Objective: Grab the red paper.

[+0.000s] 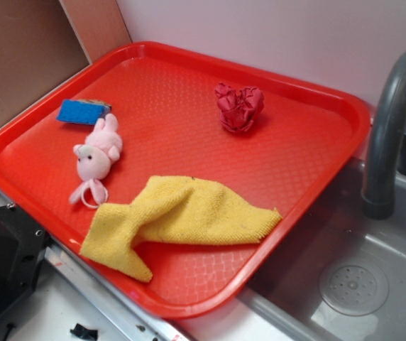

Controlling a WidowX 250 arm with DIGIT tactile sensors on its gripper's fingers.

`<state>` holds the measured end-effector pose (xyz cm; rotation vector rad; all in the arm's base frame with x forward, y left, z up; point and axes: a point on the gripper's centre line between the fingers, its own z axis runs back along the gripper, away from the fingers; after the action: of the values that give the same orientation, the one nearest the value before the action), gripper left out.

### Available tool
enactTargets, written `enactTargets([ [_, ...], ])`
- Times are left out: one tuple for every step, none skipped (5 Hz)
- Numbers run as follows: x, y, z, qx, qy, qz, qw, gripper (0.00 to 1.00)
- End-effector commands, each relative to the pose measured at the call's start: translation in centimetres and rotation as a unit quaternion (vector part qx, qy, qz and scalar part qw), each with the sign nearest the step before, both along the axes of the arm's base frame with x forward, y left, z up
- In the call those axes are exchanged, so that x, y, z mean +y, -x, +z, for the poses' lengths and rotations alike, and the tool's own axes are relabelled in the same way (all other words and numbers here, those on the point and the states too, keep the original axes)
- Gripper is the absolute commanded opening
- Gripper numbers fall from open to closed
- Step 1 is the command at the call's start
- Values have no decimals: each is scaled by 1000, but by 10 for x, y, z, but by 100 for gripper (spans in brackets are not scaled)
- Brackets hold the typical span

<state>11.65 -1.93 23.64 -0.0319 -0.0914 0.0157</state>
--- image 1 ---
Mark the red plastic tray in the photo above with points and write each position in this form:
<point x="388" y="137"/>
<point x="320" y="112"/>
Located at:
<point x="164" y="100"/>

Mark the yellow microfiber cloth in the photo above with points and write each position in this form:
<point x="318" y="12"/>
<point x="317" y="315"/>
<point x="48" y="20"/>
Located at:
<point x="173" y="210"/>

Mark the grey toy faucet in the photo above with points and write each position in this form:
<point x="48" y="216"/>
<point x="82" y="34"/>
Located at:
<point x="386" y="154"/>

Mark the crumpled red paper ball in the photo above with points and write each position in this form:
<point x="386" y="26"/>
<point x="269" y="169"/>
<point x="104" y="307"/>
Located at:
<point x="238" y="109"/>

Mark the pink plush bunny toy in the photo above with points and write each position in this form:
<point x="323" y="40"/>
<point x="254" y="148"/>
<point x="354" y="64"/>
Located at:
<point x="95" y="157"/>

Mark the brown cardboard panel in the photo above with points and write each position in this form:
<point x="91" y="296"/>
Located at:
<point x="44" y="43"/>

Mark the round sink drain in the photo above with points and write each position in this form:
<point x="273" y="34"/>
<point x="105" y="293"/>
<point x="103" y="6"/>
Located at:
<point x="353" y="286"/>

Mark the blue sponge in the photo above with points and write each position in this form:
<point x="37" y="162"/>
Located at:
<point x="82" y="111"/>

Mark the black tape piece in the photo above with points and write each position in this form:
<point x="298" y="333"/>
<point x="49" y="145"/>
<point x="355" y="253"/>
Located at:
<point x="84" y="333"/>

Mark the grey toy sink basin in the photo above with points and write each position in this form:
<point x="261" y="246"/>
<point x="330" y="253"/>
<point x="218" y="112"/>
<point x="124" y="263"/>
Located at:
<point x="285" y="290"/>

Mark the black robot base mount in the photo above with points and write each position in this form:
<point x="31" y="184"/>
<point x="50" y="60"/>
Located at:
<point x="22" y="247"/>

